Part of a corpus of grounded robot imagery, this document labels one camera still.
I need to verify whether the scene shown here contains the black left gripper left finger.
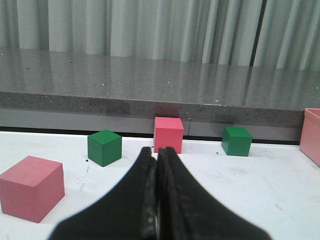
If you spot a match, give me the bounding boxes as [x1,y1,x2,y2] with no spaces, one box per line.
[49,147,157,240]

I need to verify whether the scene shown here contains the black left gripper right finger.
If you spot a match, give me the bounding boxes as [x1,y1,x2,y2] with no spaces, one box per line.
[157,147,271,240]

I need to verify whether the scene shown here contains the green cube left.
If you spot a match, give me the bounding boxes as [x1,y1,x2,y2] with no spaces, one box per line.
[87,129,122,167]

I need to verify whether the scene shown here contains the green cube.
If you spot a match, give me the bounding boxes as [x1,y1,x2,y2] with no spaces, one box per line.
[221,126,253,157]
[87,129,122,167]

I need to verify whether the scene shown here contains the pink cube at back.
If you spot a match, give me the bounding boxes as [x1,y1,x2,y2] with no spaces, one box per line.
[153,117,184,154]

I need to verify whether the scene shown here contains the green cube right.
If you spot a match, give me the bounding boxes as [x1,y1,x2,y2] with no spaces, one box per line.
[221,126,253,157]

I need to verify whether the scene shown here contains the large pink cube near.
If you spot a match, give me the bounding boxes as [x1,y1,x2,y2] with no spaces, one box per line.
[0,156,65,223]

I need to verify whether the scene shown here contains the pink plastic bin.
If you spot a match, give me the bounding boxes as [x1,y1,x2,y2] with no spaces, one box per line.
[299,108,320,166]

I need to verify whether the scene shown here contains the grey stone counter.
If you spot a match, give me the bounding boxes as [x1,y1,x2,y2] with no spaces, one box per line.
[0,48,320,127]

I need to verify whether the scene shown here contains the grey-white curtain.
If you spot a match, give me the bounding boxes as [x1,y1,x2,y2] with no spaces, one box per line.
[0,0,320,71]

